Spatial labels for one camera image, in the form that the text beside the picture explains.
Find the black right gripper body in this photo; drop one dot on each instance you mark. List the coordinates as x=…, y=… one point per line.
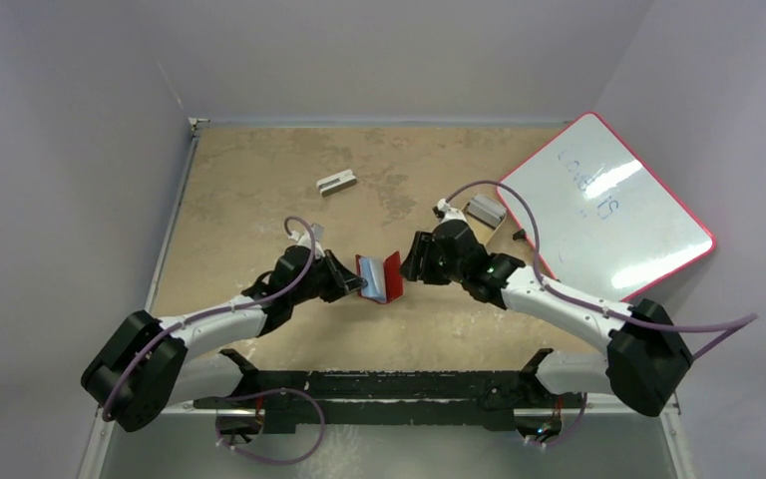
x=416, y=254

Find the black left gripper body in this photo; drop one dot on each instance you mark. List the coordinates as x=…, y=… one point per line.
x=324, y=283

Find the red card holder wallet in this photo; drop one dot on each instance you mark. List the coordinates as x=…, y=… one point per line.
x=383, y=281

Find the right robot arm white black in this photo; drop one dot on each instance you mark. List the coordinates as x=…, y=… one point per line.
x=638, y=357

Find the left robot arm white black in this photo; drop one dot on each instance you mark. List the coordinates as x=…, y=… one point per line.
x=133, y=376

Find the stack of white cards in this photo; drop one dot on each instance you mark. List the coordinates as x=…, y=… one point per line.
x=486, y=211

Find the white grey card reader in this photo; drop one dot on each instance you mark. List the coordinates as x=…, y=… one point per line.
x=335, y=183

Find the beige oval tray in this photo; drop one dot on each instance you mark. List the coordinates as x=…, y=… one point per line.
x=499, y=240

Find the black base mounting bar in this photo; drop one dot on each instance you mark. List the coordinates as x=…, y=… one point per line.
x=495, y=400

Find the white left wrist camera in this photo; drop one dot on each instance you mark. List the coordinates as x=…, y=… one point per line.
x=310, y=240

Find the aluminium table frame rail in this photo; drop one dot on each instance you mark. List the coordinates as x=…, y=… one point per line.
x=240, y=183

